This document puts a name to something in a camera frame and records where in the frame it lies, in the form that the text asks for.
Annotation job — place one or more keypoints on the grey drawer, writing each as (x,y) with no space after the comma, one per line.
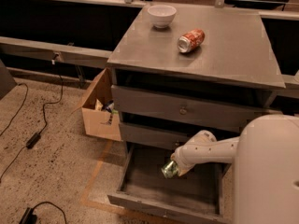
(163,137)
(223,116)
(194,198)

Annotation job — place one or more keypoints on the grey bottom drawer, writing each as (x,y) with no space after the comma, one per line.
(194,198)

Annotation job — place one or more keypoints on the grey metal rail frame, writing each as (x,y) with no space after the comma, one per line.
(37,28)

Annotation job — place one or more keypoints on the black power adapter with cable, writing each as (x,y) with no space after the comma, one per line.
(36,136)

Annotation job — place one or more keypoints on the items inside cardboard box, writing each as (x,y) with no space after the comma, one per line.
(107,107)

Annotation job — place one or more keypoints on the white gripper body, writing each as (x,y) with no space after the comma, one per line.
(181,159)

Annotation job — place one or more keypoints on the black adapter bottom left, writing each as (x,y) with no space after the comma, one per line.
(29,216)

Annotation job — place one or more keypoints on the white ceramic bowl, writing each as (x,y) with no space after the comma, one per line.
(161,15)

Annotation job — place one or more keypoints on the grey middle drawer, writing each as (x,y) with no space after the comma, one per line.
(163,137)

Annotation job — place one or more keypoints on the cardboard box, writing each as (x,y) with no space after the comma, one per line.
(97,120)

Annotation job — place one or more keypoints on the grey top drawer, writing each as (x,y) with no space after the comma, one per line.
(223,116)

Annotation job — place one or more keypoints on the green soda can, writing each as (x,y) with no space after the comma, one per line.
(170,169)

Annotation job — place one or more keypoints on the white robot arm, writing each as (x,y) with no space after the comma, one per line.
(265,159)

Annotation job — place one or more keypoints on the red soda can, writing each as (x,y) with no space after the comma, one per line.
(191,40)

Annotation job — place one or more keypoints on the grey drawer cabinet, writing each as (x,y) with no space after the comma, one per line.
(235,64)

